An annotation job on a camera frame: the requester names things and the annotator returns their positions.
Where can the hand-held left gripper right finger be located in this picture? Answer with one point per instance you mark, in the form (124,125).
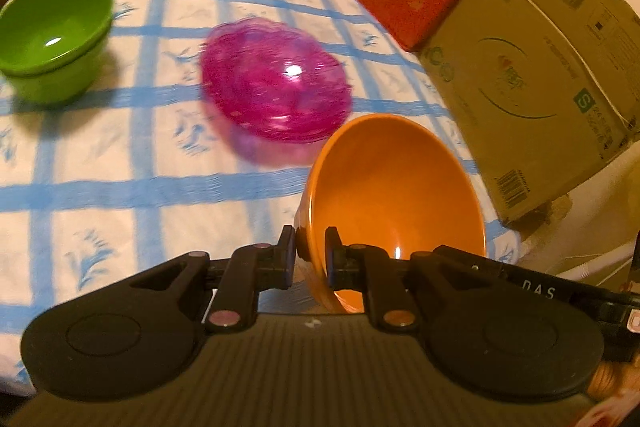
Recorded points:
(331,259)

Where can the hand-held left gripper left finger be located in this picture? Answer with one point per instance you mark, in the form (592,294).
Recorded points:
(287,257)

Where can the orange bowl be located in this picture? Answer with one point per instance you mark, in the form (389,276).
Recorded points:
(390,187)

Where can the pink glass plate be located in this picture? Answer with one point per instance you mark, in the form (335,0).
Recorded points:
(280,82)

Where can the green bowl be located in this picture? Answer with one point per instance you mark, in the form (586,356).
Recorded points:
(50,27)
(55,82)

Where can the person's right hand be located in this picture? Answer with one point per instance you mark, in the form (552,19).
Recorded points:
(617,392)

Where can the white metal tube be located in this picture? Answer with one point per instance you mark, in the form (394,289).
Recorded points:
(587,264)

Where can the blue checked tablecloth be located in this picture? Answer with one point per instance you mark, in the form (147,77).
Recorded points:
(125,167)

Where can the large cardboard box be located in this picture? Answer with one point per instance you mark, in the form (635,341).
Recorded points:
(540,72)

